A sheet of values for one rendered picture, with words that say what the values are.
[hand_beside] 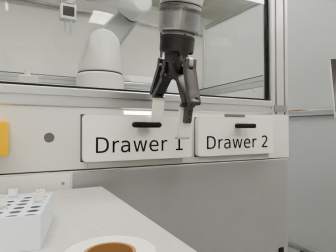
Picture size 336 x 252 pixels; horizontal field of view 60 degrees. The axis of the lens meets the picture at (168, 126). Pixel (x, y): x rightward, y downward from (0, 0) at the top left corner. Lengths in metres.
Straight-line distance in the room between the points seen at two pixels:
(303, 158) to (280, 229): 1.35
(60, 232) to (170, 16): 0.44
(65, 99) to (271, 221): 0.75
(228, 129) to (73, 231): 0.58
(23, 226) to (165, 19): 0.45
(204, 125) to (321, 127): 1.56
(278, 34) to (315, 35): 1.34
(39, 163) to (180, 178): 0.36
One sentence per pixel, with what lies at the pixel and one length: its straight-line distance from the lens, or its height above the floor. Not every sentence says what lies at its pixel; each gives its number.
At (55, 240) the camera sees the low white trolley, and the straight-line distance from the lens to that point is 0.39.
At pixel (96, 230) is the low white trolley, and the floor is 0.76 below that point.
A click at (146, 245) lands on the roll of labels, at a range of 0.25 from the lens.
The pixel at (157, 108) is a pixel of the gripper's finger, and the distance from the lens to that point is 0.72.
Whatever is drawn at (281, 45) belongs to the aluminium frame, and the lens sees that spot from 1.10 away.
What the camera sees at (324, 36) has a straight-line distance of 2.39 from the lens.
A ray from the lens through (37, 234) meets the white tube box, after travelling 0.37.
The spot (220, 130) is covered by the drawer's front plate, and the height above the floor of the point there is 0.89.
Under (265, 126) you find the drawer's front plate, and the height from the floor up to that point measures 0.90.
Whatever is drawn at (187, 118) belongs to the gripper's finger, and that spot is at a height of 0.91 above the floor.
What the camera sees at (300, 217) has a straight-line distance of 2.49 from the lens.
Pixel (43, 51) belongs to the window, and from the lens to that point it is 0.74.
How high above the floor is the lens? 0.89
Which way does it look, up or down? 1 degrees up
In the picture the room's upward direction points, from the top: straight up
